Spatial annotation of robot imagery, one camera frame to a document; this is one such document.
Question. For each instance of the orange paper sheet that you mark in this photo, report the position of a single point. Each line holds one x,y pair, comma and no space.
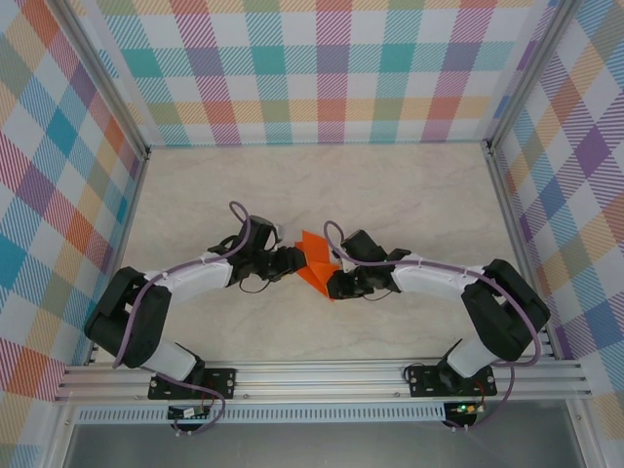
317,253

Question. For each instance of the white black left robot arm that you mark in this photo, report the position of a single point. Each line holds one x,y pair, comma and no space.
195,283

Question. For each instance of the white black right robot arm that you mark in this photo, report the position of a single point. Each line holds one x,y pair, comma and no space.
429,280

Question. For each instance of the circuit board with green light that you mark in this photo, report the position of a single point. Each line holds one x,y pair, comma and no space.
463,408

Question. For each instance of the grey metal panel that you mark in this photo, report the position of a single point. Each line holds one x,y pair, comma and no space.
317,446

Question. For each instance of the small black circuit board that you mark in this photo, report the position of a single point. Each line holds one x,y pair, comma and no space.
187,413

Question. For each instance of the aluminium mounting rail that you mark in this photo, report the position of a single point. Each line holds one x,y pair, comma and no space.
317,380

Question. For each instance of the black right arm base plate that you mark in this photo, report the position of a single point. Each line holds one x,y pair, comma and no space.
424,382

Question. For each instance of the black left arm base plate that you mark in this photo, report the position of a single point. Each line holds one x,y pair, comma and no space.
224,382

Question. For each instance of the aluminium side rail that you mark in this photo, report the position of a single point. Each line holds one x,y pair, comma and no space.
117,234
512,229

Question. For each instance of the aluminium frame post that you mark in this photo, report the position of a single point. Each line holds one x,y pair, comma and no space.
97,78
531,78

